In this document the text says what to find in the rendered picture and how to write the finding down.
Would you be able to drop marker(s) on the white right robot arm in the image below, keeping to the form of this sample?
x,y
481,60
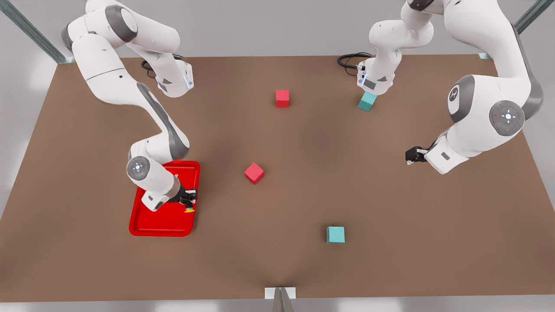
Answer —
x,y
108,73

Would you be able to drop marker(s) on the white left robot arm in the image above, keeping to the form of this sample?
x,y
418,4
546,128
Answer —
x,y
485,60

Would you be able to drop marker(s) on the red plastic tray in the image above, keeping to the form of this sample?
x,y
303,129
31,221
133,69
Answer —
x,y
173,223

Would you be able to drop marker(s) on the teal cube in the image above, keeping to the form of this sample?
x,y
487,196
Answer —
x,y
367,102
335,235

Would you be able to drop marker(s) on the red cube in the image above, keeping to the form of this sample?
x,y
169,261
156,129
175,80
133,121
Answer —
x,y
254,173
282,98

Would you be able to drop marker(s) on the silver frame post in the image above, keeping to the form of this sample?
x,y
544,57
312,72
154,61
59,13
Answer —
x,y
34,37
281,299
527,17

